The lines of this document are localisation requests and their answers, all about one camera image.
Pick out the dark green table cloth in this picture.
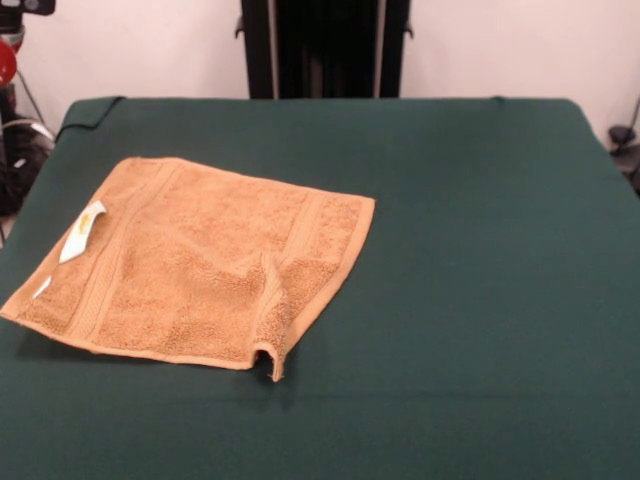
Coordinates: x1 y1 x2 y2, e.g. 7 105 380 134
0 95 640 480

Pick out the small black wall device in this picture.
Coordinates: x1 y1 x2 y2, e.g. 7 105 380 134
0 82 19 121

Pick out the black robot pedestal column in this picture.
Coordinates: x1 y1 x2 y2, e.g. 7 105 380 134
234 0 416 100

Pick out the tan terry towel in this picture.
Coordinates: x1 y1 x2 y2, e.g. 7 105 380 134
0 156 376 383

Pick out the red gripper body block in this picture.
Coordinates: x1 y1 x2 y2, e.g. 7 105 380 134
0 29 26 90

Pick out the black cable heap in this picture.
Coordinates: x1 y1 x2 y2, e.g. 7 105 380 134
0 117 56 217

